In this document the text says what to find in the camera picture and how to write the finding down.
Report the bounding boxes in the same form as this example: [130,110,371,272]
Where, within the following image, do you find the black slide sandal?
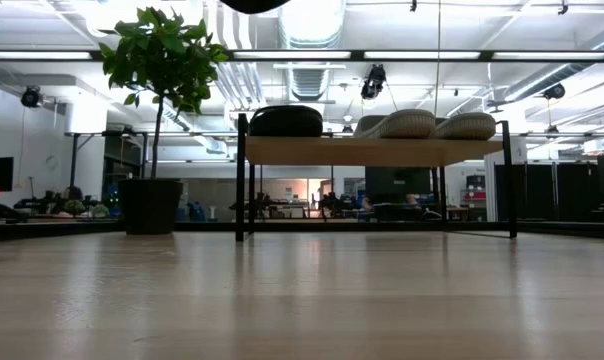
[219,0,293,15]
[249,104,325,139]

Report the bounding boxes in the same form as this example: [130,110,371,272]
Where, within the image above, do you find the grey slide sandal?
[433,111,498,142]
[354,108,437,141]

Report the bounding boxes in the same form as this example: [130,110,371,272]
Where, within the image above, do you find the large black screen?
[365,168,432,204]

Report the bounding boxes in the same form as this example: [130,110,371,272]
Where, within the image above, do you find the black overhead light bar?
[0,48,604,64]

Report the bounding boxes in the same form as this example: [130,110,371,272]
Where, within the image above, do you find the black plant pot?
[117,178,185,236]

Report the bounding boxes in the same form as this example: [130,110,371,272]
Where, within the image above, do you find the green leafy plant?
[98,5,229,180]

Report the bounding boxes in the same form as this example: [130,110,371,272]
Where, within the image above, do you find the black room partitions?
[494,160,599,224]

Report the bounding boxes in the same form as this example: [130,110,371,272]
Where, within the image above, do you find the black aluminium rig frame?
[0,218,604,242]

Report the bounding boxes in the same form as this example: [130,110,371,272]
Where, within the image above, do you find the wooden shelf black frame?
[235,112,518,243]

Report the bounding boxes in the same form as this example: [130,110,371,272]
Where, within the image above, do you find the black overhead camera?
[360,63,387,101]

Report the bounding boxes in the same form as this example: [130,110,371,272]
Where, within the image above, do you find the thin hanging cable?
[430,0,443,119]

